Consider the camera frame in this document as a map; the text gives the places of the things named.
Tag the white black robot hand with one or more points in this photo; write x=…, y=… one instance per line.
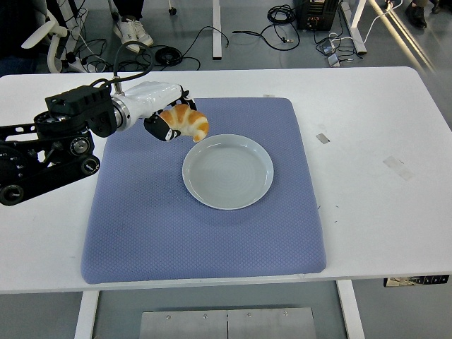
x=152, y=95

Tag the golden croissant bread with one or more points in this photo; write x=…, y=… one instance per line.
x=187, y=118

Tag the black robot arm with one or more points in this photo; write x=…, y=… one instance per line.
x=81, y=102

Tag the person with white shoes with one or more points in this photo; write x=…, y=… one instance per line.
x=129, y=30

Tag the black caster wheel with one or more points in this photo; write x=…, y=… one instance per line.
x=173, y=11

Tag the white background table leg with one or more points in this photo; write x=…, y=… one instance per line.
x=357, y=28
x=216, y=31

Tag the grey round plate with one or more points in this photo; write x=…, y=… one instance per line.
x=227, y=173

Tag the white office chair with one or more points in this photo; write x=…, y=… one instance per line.
x=53, y=31

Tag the blue quilted mat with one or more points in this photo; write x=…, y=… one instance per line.
x=159, y=226

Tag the small grey tape piece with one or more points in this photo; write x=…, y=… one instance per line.
x=322, y=138

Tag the black equipment box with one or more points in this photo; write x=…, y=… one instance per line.
x=318, y=16

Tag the grey power adapter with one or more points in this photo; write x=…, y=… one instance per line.
x=332, y=59

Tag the grey metal plate with screws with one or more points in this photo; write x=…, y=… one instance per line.
x=226, y=325

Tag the large grey tape piece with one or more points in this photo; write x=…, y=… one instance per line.
x=397, y=167

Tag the person with black shoes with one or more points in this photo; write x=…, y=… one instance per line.
x=416, y=14

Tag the table height control panel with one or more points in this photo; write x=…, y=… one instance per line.
x=416, y=280

